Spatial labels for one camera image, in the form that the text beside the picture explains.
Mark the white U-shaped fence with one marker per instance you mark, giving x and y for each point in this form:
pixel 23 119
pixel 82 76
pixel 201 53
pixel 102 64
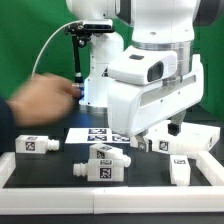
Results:
pixel 29 201

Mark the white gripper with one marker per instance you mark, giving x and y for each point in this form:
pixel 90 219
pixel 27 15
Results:
pixel 133 109

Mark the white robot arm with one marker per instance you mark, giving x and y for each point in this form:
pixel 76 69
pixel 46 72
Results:
pixel 158 25

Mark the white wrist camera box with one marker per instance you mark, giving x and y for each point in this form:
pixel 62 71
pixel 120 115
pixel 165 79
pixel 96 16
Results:
pixel 141 67

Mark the camera on black stand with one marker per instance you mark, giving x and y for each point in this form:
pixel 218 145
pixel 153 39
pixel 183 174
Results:
pixel 81 32

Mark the person's bare hand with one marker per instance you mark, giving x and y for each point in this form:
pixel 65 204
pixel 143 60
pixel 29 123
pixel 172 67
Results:
pixel 43 99

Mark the white square tabletop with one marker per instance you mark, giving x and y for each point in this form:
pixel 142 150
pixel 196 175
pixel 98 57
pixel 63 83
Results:
pixel 191 139

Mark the white marker sheet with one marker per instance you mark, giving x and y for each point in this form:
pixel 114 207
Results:
pixel 93 135

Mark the dark blue sleeved forearm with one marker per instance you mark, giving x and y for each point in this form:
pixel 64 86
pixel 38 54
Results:
pixel 7 128

